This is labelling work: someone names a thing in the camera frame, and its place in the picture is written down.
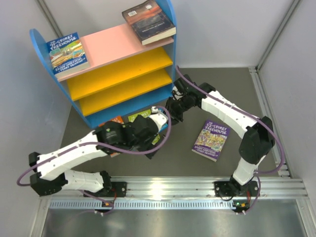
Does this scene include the dark two cities book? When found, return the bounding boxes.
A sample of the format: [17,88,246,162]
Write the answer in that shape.
[121,0,176,45]

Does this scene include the aluminium mounting rail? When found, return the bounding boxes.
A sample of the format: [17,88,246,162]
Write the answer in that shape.
[39,176,307,201]

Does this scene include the orange 78-storey treehouse book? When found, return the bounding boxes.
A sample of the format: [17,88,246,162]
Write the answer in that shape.
[99,116,124,158]

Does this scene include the perforated cable tray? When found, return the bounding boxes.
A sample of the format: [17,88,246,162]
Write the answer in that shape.
[49,198,246,210]

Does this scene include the light blue 26-storey book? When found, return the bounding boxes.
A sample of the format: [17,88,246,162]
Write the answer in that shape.
[158,110,169,132]

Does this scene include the dark blue 91-storey book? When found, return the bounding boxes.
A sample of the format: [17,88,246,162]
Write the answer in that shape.
[46,32,90,79]

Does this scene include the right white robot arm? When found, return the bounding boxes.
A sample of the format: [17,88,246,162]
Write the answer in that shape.
[166,78,275,200]

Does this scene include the purple 52-storey treehouse book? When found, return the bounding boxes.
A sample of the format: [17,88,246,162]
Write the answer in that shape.
[192,120,231,162]

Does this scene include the lime 65-storey treehouse book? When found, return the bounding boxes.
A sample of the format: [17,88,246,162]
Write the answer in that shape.
[127,108,161,146]

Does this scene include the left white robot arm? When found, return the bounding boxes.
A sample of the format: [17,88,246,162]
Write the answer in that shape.
[29,113,168,197]

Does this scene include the colourful wooden bookshelf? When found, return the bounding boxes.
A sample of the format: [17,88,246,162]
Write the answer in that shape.
[30,24,176,128]

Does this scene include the purple cable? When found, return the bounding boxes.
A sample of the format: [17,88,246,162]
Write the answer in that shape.
[175,65,286,215]
[16,106,172,216]

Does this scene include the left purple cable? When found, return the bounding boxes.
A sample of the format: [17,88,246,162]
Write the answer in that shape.
[16,106,172,216]

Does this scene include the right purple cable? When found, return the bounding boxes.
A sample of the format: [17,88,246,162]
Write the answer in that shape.
[175,65,286,215]

